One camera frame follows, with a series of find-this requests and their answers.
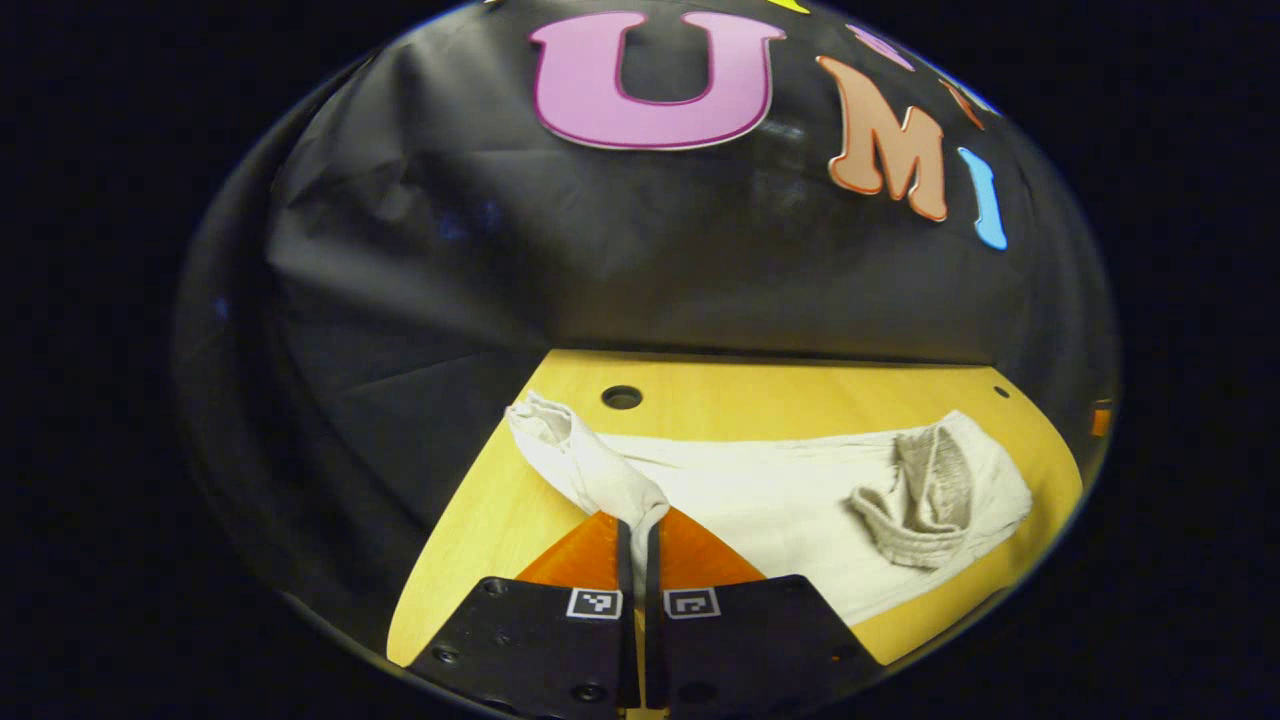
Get black backdrop cloth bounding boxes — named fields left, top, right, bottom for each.
left=175, top=0, right=1121, bottom=661

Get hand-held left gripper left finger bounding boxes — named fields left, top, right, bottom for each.
left=408, top=510, right=641, bottom=719

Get white jeans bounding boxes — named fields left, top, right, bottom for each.
left=505, top=392, right=1034, bottom=628

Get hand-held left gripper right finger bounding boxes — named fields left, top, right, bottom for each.
left=645, top=507, right=886, bottom=716

